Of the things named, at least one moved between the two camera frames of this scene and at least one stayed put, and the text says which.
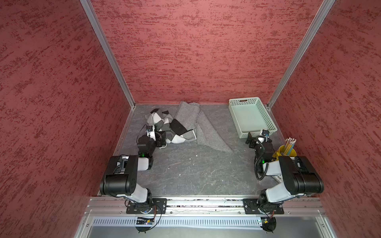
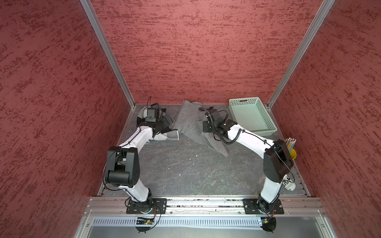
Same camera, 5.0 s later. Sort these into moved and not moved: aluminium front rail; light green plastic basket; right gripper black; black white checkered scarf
Moved: black white checkered scarf; right gripper black
Not moved: aluminium front rail; light green plastic basket
